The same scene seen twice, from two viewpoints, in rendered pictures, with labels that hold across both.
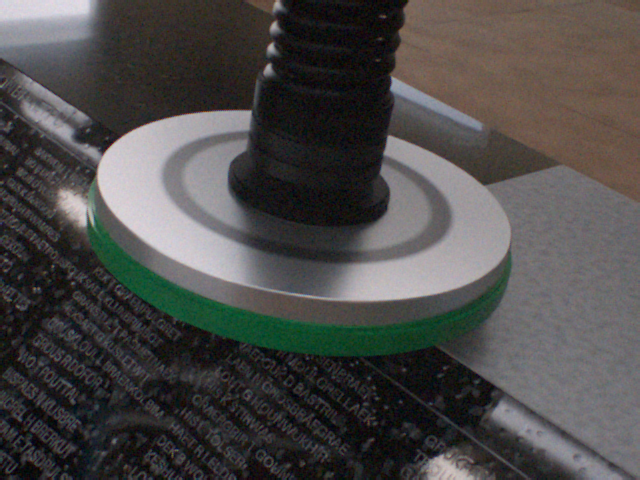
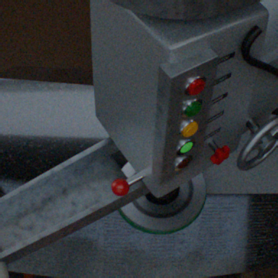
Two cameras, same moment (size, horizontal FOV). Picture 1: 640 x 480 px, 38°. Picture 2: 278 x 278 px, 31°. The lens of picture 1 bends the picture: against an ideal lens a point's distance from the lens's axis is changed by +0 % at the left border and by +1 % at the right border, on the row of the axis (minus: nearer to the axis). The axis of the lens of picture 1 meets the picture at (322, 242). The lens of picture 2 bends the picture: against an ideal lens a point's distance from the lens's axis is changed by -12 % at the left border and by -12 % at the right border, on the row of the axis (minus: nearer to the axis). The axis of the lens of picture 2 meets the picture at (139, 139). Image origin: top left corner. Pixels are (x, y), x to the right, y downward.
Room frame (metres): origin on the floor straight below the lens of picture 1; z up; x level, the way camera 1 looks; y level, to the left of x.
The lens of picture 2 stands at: (0.02, 0.41, 2.04)
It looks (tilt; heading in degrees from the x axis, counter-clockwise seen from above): 59 degrees down; 322
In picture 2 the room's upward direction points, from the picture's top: 2 degrees clockwise
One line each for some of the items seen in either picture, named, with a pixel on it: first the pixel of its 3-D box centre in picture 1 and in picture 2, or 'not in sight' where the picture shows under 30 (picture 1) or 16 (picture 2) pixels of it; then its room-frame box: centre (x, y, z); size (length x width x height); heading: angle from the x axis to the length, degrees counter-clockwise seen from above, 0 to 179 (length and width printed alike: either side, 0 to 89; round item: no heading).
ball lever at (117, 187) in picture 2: not in sight; (131, 181); (0.37, 0.14, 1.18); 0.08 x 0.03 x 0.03; 86
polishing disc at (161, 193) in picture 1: (306, 199); (161, 190); (0.44, 0.01, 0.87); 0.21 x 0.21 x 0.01
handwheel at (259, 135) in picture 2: not in sight; (255, 129); (0.31, -0.10, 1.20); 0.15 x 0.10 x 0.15; 86
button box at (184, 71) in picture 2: not in sight; (182, 120); (0.33, 0.09, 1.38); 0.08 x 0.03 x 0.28; 86
